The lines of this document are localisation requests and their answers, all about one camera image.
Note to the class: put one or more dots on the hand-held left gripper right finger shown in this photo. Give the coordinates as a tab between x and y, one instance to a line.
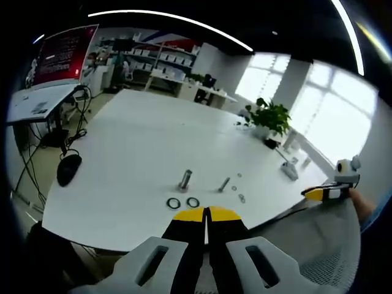
242	245

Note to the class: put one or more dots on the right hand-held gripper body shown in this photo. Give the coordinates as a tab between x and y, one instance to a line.
346	173

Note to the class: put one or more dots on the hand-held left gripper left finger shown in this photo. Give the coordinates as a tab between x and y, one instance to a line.
171	245

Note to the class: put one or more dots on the small threaded stud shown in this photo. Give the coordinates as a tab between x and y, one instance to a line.
223	185

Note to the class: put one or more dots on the large threaded stud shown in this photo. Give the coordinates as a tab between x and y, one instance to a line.
184	179

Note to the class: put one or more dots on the small white desk device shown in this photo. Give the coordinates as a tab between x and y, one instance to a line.
289	168

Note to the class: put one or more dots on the grey mesh chair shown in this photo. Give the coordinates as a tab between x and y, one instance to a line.
309	248

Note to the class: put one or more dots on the green potted plant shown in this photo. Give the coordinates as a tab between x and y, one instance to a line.
269	118

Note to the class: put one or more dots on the black office chair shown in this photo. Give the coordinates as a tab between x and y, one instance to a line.
69	170

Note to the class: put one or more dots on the white workbench with monitor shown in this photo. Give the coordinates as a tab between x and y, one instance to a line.
205	88

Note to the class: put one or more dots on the white storage shelf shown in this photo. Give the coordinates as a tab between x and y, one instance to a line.
159	59

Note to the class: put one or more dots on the white side desk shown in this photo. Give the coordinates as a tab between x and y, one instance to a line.
39	102

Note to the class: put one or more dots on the red display screen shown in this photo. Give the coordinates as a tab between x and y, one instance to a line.
62	56

